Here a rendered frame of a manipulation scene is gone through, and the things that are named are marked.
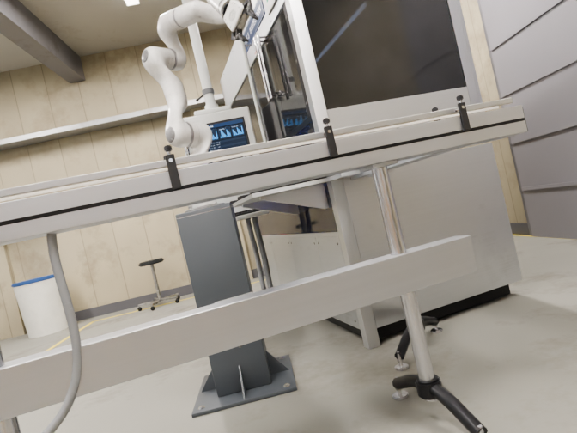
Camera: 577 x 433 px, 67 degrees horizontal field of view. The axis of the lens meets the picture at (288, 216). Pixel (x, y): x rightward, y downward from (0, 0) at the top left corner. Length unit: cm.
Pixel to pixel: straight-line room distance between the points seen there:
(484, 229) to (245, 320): 170
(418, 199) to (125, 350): 167
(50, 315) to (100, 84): 293
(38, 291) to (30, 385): 456
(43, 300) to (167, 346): 465
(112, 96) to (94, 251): 201
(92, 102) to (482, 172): 499
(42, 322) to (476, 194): 484
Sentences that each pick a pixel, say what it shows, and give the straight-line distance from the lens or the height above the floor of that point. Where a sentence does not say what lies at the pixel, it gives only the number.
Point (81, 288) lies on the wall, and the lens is 629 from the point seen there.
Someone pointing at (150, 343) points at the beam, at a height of 51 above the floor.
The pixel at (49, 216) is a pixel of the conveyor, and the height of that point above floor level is 88.
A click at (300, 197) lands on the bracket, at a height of 82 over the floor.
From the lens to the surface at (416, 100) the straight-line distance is 250.
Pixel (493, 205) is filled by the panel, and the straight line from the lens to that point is 268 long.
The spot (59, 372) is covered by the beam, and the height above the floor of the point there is 50.
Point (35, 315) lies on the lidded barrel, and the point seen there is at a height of 25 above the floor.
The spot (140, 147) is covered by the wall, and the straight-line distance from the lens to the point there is 607.
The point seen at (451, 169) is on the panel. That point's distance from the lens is 253.
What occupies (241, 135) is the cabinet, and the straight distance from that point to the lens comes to 313.
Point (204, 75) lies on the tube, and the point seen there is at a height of 183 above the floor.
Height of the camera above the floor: 76
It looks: 1 degrees down
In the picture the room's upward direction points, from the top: 13 degrees counter-clockwise
